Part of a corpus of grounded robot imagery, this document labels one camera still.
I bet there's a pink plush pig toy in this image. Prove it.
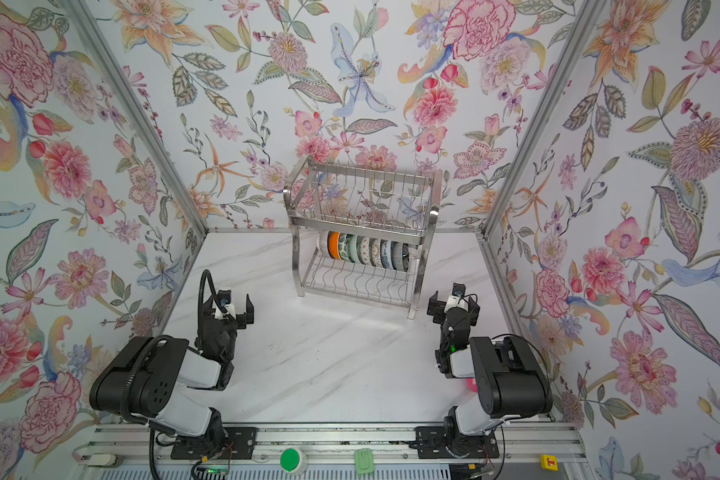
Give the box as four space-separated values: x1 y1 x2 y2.
465 378 478 393

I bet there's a green leaf pattern bowl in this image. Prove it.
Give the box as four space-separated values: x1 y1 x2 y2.
338 233 351 262

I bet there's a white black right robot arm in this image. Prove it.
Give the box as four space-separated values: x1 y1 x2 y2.
427 284 553 458

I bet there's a white plug on rail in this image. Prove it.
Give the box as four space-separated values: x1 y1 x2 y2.
87 453 119 468

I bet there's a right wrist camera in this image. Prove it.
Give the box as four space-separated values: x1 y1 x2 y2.
444 283 469 313

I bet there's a white lattice pattern bowl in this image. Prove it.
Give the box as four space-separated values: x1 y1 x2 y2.
370 238 382 268

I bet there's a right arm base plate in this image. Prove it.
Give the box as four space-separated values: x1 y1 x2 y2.
408 426 501 461

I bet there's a pale green bowl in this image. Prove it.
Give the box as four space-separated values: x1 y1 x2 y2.
347 234 361 264

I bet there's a white bowl orange outside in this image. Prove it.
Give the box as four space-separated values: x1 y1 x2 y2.
327 231 341 260

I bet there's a stainless steel dish rack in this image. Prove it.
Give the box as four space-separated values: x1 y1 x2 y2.
283 157 444 318

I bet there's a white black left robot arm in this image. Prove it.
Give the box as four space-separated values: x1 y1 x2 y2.
89 269 254 454

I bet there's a grey striped bowl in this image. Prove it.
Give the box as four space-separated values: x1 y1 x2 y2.
317 231 330 257

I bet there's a black patterned bowl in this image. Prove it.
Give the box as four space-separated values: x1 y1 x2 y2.
392 242 410 272

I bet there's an aluminium front rail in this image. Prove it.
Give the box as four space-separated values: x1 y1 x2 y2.
73 420 594 479

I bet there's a blue floral bowl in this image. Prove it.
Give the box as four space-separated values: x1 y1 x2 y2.
380 239 394 270

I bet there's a yellow tag block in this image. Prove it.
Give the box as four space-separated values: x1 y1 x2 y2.
540 454 559 472

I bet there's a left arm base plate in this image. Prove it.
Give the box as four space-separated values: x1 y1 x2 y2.
170 427 258 461

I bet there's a light green rectangular device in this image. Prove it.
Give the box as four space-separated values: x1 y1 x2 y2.
353 448 375 477

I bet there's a green round button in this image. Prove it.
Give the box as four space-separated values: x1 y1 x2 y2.
279 448 308 475

